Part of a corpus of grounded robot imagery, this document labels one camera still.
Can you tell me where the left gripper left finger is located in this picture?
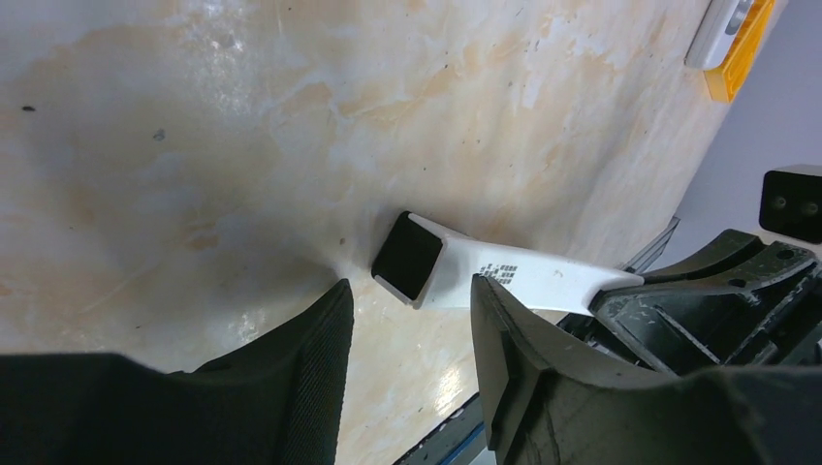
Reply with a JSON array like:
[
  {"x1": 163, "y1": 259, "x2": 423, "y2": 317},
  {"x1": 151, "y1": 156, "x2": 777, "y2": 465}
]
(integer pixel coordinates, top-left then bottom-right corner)
[{"x1": 1, "y1": 280, "x2": 354, "y2": 464}]

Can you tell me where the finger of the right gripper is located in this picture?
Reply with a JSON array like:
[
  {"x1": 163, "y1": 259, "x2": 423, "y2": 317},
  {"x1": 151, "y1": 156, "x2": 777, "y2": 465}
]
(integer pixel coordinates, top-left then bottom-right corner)
[{"x1": 590, "y1": 230, "x2": 821, "y2": 375}]

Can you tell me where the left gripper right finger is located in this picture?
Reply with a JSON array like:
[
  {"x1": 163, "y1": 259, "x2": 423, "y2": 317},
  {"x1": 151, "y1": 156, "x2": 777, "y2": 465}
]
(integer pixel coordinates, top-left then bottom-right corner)
[{"x1": 470, "y1": 275, "x2": 821, "y2": 464}]

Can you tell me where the white remote control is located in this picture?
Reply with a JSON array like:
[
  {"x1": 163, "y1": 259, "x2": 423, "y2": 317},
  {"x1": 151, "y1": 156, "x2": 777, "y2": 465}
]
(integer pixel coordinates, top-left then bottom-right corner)
[{"x1": 684, "y1": 0, "x2": 754, "y2": 71}]

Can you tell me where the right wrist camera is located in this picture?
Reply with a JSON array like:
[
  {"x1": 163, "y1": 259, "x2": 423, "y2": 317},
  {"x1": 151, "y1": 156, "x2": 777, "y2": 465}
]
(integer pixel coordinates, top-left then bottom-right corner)
[{"x1": 758, "y1": 165, "x2": 821, "y2": 244}]

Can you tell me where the yellow triangular toy frame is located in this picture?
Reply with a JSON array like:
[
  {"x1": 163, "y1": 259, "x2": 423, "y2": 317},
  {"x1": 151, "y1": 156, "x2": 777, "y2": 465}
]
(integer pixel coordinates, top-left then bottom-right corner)
[{"x1": 703, "y1": 0, "x2": 776, "y2": 104}]

